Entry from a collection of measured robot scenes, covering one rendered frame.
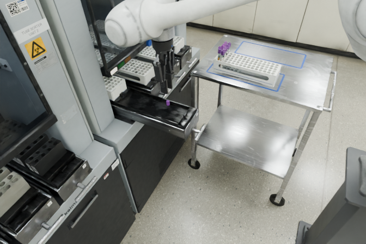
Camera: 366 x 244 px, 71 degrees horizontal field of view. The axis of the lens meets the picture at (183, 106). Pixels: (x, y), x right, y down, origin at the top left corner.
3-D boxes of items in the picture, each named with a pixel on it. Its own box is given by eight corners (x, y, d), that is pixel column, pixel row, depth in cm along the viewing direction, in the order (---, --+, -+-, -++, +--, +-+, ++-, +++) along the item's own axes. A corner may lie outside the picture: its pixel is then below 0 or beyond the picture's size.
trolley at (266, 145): (187, 167, 181) (184, 70, 125) (213, 125, 210) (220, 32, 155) (283, 210, 156) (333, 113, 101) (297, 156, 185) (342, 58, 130)
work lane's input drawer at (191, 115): (61, 96, 126) (54, 82, 120) (80, 81, 135) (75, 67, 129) (194, 146, 101) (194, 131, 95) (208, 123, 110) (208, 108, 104)
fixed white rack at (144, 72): (97, 72, 129) (93, 61, 125) (109, 62, 136) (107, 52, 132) (146, 87, 119) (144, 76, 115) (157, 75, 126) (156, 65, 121)
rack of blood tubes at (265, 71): (212, 70, 125) (213, 59, 121) (220, 60, 131) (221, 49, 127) (273, 87, 114) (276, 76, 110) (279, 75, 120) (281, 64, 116)
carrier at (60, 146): (63, 149, 91) (57, 138, 87) (67, 151, 90) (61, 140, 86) (36, 175, 83) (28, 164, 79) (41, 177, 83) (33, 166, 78)
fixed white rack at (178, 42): (132, 45, 149) (129, 35, 145) (141, 37, 156) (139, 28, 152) (176, 56, 139) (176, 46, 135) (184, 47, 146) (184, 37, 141)
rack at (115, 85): (65, 85, 122) (60, 74, 118) (79, 74, 128) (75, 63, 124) (114, 103, 111) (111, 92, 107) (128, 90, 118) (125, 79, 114)
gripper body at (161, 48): (159, 30, 93) (161, 52, 99) (146, 40, 87) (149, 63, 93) (177, 33, 90) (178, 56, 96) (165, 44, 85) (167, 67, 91)
